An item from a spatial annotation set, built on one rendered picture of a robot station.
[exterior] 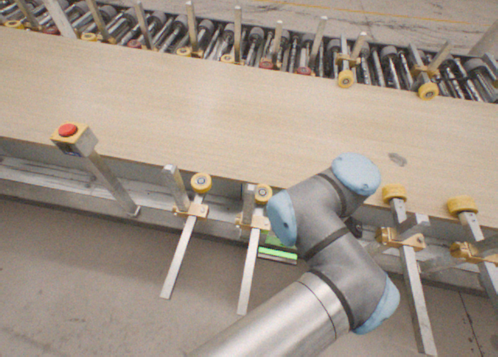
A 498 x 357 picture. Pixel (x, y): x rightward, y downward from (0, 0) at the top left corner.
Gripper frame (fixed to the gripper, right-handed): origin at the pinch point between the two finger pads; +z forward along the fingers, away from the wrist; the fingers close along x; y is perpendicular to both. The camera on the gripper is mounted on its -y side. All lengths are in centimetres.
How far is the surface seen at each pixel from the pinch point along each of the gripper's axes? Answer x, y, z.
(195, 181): -17.5, 44.8, 10.4
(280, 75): -98, 19, 11
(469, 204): -25, -56, 3
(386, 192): -25.6, -28.4, 5.4
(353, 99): -87, -22, 11
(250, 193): -6.2, 21.7, -8.7
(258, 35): -153, 41, 16
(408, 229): -6.3, -26.5, -5.6
